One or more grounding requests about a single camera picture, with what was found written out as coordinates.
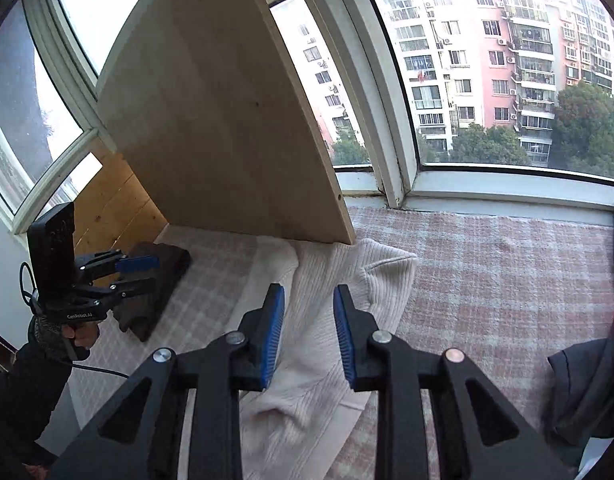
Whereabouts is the cream knit sweater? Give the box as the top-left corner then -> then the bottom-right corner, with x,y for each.
228,236 -> 418,479

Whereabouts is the black garment in pile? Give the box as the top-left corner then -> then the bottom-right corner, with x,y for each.
547,194 -> 614,449

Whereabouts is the pink plaid blanket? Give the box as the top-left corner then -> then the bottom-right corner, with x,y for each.
66,204 -> 614,480

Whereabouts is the wooden board panel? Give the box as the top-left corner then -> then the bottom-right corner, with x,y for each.
96,0 -> 355,244

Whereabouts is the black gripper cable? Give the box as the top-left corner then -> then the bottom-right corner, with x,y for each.
18,260 -> 131,380

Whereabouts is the left forearm black sleeve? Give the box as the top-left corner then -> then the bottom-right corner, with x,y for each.
0,341 -> 72,479

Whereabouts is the left hand in knit glove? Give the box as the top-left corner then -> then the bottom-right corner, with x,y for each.
28,316 -> 100,363

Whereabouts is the white garment in pile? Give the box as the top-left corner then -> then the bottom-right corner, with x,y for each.
575,438 -> 613,480

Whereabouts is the folded dark brown garment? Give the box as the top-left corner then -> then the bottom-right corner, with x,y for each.
113,242 -> 192,342

